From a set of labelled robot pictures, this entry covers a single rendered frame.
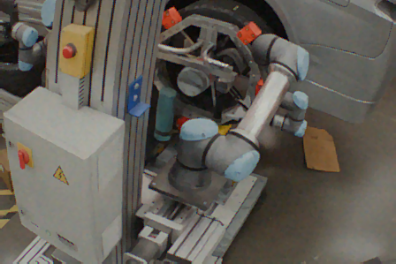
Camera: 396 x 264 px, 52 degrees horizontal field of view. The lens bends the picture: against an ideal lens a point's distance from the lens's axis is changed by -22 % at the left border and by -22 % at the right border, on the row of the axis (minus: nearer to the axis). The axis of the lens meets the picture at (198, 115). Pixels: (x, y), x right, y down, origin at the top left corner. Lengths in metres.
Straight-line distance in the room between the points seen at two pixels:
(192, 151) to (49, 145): 0.61
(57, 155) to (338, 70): 1.66
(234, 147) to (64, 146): 0.63
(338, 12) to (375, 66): 0.35
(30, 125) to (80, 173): 0.20
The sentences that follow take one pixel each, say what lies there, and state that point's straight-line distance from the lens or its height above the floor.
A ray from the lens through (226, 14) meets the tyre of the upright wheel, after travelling 2.37.
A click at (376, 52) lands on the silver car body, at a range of 2.41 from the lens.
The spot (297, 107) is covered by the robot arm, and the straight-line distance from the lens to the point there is 2.07.
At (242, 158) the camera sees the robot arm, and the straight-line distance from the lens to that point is 1.56.
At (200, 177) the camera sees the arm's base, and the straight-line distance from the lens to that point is 1.70.
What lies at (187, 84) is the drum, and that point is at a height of 0.84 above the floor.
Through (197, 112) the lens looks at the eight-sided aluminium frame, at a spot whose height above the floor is 0.62.
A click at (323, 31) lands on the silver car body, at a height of 1.20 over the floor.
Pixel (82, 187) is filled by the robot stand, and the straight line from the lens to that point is 1.19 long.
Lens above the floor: 1.91
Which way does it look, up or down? 31 degrees down
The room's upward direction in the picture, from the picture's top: 10 degrees clockwise
